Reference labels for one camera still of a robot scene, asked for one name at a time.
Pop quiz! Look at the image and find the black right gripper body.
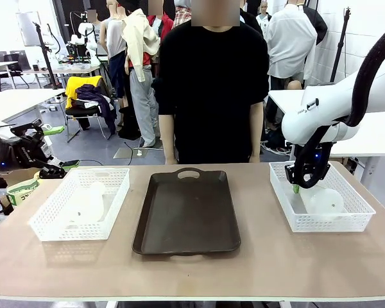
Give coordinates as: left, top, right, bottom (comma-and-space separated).
291, 141, 335, 190

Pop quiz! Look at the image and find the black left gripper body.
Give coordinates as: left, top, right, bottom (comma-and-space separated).
0, 133, 53, 170

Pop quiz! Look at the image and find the person's right forearm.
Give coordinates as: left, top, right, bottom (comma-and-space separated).
158, 114, 177, 158

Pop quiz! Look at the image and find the brown cardboard box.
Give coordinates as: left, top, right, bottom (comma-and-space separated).
0, 168, 39, 187

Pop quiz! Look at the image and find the cream bag with green print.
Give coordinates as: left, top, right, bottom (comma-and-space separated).
6, 175, 43, 209

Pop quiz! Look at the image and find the yellow garment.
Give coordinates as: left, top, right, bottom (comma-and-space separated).
65, 76, 103, 109

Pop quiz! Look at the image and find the white perforated plastic basket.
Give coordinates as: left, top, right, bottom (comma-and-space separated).
268, 161, 377, 233
29, 167, 131, 242

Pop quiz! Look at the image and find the grey floor plate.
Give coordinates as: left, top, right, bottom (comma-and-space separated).
112, 147, 148, 160

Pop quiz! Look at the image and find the black office chair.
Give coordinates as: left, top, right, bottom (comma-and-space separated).
0, 51, 31, 89

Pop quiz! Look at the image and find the black tripod stand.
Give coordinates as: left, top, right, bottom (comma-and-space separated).
31, 21, 64, 90
329, 8, 354, 85

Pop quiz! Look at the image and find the white board panel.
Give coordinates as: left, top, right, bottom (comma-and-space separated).
15, 11, 42, 47

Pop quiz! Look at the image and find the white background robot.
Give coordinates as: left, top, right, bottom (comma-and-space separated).
69, 11, 99, 65

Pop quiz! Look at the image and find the person's black sweater torso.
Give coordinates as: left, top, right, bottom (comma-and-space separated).
152, 24, 270, 164

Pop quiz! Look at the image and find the mannequin with white tank top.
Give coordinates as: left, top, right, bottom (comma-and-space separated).
99, 0, 129, 108

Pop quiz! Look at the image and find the dark brown serving tray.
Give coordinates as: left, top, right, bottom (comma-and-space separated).
132, 167, 241, 257

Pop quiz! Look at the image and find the mannequin with cream shirt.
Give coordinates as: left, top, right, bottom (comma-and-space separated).
121, 0, 161, 148

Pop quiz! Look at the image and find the mannequin with white shirt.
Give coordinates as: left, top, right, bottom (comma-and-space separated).
264, 0, 318, 90

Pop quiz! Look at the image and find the person's blurred head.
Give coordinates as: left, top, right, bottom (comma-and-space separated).
191, 0, 241, 27

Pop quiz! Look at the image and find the black metal frame chair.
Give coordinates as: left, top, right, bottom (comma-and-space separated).
65, 96, 116, 144

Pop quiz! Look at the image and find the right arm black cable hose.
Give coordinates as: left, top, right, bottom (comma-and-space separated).
288, 22, 385, 190

